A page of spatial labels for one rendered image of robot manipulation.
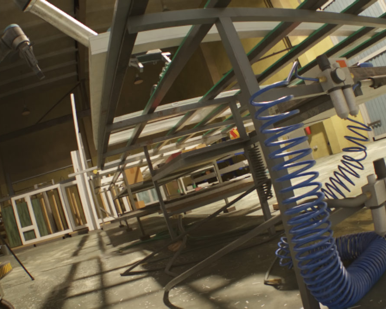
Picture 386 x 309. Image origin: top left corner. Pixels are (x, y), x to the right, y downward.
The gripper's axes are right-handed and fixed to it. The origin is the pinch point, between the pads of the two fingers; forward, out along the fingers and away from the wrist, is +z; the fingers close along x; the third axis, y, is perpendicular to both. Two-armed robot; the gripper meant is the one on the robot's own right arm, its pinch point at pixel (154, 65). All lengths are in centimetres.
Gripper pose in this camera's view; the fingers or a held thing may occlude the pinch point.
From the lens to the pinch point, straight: 141.7
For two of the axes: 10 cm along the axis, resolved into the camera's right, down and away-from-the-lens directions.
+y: -1.1, 7.2, 6.8
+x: -8.8, 2.5, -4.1
